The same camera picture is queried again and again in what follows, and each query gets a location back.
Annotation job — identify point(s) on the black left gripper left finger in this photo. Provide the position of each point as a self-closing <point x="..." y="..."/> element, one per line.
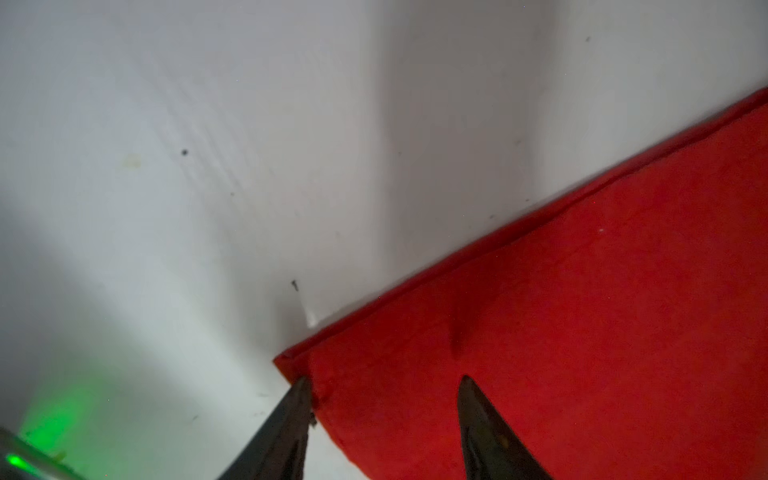
<point x="278" y="449"/>

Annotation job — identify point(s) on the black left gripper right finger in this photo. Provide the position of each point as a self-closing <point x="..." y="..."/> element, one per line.
<point x="490" y="448"/>

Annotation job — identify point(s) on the red shorts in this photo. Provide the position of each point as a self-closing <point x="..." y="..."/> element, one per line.
<point x="620" y="330"/>

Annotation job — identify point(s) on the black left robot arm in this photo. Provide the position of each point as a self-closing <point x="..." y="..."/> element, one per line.
<point x="21" y="460"/>

